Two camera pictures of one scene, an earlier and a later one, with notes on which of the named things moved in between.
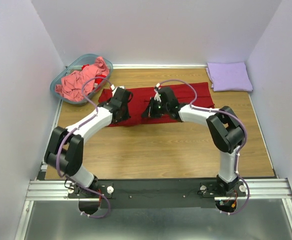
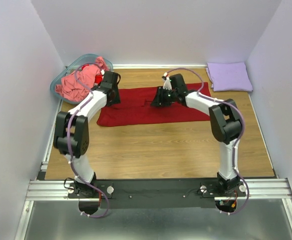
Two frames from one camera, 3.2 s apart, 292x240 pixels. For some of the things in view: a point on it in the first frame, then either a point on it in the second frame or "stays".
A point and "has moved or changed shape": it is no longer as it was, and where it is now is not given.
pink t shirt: [71, 87] stays
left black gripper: [125, 116] → [117, 99]
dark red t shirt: [196, 94] has moved or changed shape
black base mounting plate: [156, 193] stays
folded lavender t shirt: [229, 77] stays
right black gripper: [150, 113] → [158, 100]
